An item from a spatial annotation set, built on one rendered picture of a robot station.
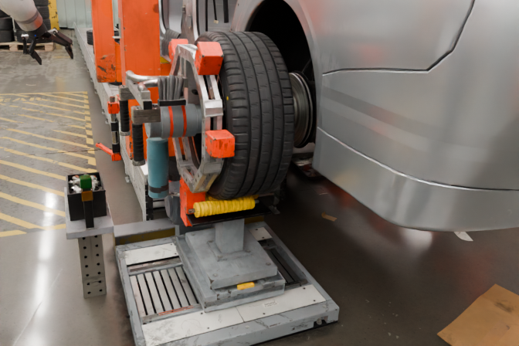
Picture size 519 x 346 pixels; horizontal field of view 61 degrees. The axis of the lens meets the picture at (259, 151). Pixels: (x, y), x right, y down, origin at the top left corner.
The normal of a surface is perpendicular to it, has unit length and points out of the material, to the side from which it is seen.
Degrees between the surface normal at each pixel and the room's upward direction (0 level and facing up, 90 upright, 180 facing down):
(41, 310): 0
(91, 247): 90
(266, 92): 61
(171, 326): 0
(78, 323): 0
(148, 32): 90
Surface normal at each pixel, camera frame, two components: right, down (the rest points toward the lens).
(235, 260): 0.05, -0.94
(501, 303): -0.09, -0.87
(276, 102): 0.39, -0.06
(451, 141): -0.47, 0.37
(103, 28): 0.39, 0.33
